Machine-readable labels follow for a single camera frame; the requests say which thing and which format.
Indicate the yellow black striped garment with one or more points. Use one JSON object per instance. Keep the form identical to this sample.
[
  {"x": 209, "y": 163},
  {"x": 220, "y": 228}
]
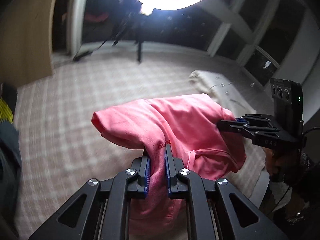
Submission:
[{"x": 6, "y": 110}]

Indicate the pink t-shirt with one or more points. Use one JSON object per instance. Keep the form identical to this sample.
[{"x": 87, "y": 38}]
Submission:
[{"x": 175, "y": 120}]

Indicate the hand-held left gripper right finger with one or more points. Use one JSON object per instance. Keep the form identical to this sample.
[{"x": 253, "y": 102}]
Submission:
[{"x": 168, "y": 175}]

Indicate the person's right hand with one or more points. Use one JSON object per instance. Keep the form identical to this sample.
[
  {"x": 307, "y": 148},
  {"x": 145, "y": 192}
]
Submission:
[{"x": 277, "y": 162}]

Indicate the black tripod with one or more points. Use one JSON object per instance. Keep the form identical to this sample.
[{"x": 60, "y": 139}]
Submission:
[{"x": 139, "y": 52}]

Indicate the beige folded cloth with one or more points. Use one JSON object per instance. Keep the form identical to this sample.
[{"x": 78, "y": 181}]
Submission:
[{"x": 220, "y": 87}]

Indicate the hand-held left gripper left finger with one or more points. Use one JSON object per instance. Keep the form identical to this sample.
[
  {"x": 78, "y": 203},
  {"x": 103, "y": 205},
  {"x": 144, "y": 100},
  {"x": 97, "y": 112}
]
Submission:
[{"x": 147, "y": 177}]

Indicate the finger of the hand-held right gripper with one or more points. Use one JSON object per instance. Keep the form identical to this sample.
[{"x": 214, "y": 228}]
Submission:
[
  {"x": 241, "y": 120},
  {"x": 230, "y": 126}
]

